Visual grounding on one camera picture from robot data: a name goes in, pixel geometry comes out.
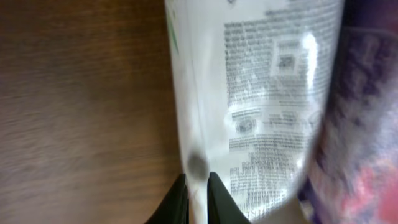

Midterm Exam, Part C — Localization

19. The white cream tube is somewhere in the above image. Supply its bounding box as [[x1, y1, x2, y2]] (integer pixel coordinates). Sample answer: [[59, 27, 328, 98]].
[[165, 0, 344, 223]]

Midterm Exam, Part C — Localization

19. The red purple tissue pack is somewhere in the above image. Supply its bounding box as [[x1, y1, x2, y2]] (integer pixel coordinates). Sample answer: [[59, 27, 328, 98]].
[[302, 0, 397, 223]]

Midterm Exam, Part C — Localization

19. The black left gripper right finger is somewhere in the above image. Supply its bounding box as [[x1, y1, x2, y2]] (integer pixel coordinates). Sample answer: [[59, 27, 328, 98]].
[[207, 172, 251, 224]]

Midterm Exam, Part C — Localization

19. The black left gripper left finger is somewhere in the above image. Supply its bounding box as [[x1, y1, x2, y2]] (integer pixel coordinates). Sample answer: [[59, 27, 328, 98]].
[[146, 174, 189, 224]]

